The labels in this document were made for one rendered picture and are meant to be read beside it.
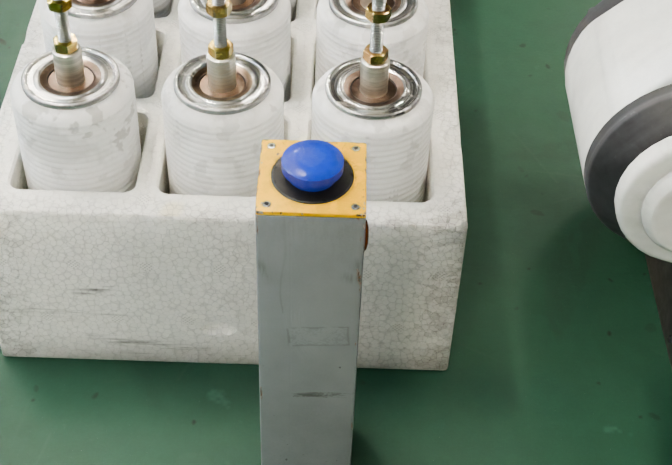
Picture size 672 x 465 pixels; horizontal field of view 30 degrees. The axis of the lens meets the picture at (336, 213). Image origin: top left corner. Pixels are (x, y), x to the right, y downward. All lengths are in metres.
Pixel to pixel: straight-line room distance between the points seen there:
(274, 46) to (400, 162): 0.17
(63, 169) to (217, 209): 0.12
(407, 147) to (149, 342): 0.29
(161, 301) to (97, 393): 0.10
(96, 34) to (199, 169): 0.16
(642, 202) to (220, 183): 0.34
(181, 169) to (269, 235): 0.22
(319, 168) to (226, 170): 0.20
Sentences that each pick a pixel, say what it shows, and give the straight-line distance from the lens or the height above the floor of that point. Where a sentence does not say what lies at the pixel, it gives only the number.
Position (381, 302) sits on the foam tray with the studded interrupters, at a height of 0.09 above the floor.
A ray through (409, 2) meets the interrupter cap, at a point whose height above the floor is 0.25.
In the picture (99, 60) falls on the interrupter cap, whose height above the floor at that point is 0.25.
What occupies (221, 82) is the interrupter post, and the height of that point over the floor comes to 0.26.
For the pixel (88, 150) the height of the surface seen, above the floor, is 0.22.
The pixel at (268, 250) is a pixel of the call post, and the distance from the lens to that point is 0.81.
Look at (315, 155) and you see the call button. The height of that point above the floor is 0.33.
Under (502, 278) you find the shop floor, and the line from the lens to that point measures 1.19.
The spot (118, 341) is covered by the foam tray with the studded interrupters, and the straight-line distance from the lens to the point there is 1.10.
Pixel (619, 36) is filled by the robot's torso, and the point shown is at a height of 0.37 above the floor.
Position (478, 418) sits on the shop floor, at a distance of 1.08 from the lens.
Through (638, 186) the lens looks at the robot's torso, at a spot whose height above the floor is 0.33.
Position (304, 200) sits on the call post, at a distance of 0.79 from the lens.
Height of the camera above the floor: 0.86
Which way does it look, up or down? 44 degrees down
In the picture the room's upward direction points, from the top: 2 degrees clockwise
